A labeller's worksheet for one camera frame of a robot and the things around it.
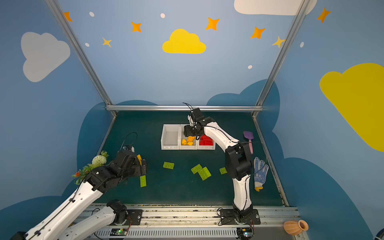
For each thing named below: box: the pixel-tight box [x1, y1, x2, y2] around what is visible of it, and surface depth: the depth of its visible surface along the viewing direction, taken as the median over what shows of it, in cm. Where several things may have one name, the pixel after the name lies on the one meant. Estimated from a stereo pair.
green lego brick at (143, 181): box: [140, 175, 147, 188], surface depth 88 cm
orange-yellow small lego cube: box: [181, 136, 196, 146], surface depth 103 cm
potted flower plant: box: [71, 150, 109, 185], surface depth 79 cm
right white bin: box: [197, 139, 216, 151], surface depth 100 cm
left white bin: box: [160, 124, 181, 150], surface depth 106 cm
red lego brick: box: [199, 134, 214, 146], surface depth 101 cm
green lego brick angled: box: [191, 163, 202, 174], surface depth 92 cm
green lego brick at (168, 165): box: [162, 161, 175, 170], surface depth 93 cm
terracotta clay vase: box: [283, 219, 309, 236], surface depth 65 cm
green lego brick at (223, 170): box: [219, 167, 228, 175], surface depth 91 cm
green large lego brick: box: [197, 166, 212, 181], surface depth 90 cm
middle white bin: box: [179, 124, 198, 150], surface depth 100 cm
